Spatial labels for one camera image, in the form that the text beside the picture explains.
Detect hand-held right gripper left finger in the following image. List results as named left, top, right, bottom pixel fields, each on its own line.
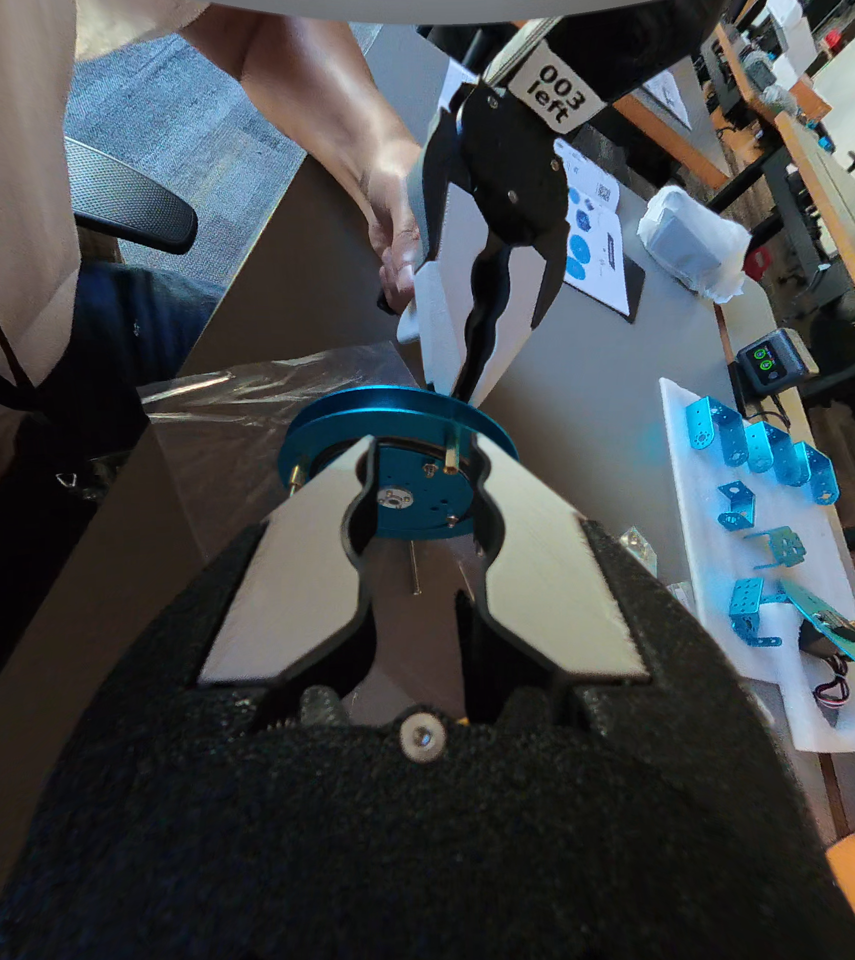
left=197, top=437, right=378, bottom=717

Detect teal metal part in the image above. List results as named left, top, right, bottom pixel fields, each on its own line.
left=778, top=577, right=855, bottom=696

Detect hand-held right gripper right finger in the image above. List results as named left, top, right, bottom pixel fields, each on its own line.
left=463, top=433, right=652, bottom=725

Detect white foam tray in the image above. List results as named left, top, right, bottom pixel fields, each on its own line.
left=657, top=377, right=855, bottom=753

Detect white paper sheet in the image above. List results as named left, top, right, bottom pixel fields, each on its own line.
left=641, top=69, right=693, bottom=131

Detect blue metal L bracket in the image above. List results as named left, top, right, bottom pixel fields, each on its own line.
left=716, top=480, right=758, bottom=534

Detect printed instruction sheet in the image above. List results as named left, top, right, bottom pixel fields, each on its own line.
left=551, top=137, right=633, bottom=316

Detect blue metal U bracket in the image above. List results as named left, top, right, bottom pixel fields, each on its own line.
left=684, top=396, right=748, bottom=459
left=742, top=421, right=804, bottom=486
left=727, top=576, right=793, bottom=648
left=793, top=441, right=842, bottom=506

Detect blue metal turntable disc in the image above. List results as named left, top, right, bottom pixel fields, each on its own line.
left=277, top=384, right=520, bottom=541

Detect small blue-grey metal bracket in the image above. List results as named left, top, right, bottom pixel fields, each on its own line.
left=744, top=525, right=808, bottom=571

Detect long wood-edged desk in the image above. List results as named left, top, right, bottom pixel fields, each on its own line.
left=772, top=111, right=855, bottom=342

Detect person's left hand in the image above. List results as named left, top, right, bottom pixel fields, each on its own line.
left=362, top=138, right=425, bottom=316

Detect grey desk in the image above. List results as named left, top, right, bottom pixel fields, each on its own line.
left=0, top=26, right=855, bottom=960

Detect wood-edged neighbour desk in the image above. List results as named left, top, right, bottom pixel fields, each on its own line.
left=611, top=67, right=734, bottom=190

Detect small clear hardware bag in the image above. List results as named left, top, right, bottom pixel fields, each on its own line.
left=618, top=525, right=659, bottom=579

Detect black servo motor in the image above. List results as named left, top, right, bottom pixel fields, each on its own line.
left=797, top=611, right=855, bottom=710

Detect black clipboard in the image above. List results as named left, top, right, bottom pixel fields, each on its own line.
left=562, top=247, right=648, bottom=325

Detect white plastic wrapped box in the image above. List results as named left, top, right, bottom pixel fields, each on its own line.
left=636, top=183, right=753, bottom=305

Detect black device with green display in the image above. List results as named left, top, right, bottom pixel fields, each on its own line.
left=735, top=327, right=821, bottom=391

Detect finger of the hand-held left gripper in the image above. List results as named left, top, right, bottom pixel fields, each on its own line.
left=461, top=241, right=549, bottom=410
left=412, top=180, right=511, bottom=399

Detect person's office chair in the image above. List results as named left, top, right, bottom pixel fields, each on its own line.
left=65, top=137, right=199, bottom=256

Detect large clear plastic bag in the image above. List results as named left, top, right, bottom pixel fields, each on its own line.
left=138, top=341, right=507, bottom=721

